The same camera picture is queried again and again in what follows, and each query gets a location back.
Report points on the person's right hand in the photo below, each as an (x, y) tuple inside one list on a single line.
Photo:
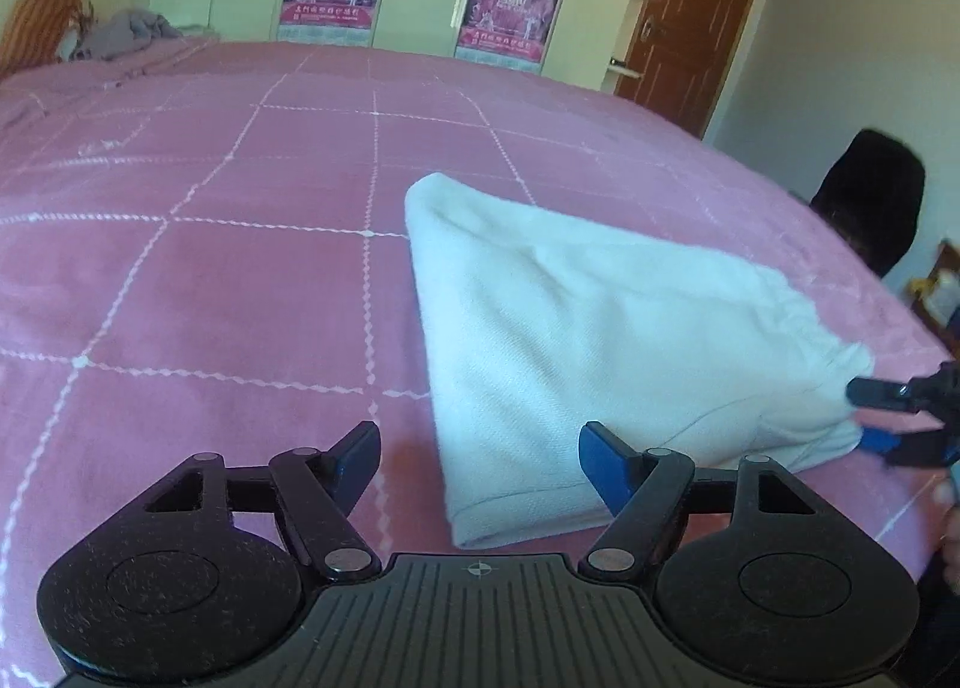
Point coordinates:
[(954, 545)]

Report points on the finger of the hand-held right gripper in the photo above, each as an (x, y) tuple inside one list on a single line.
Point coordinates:
[(885, 392), (879, 441)]

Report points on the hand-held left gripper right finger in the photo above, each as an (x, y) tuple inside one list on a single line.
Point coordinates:
[(604, 470)]

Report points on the pink checked bedspread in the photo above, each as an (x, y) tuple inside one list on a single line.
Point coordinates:
[(225, 283)]

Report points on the white towel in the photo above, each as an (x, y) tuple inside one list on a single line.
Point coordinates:
[(562, 320)]

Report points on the brown wooden door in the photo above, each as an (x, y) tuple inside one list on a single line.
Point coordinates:
[(697, 21)]

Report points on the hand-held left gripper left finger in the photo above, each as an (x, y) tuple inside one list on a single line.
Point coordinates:
[(360, 459)]

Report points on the orange striped pillow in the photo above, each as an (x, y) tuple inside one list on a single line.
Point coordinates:
[(37, 21)]

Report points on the grey crumpled cloth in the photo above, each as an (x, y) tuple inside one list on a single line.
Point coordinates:
[(127, 32)]

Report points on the wooden table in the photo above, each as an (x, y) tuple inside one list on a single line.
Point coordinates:
[(937, 298)]

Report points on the black bulky object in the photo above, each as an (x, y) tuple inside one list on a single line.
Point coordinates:
[(870, 201)]

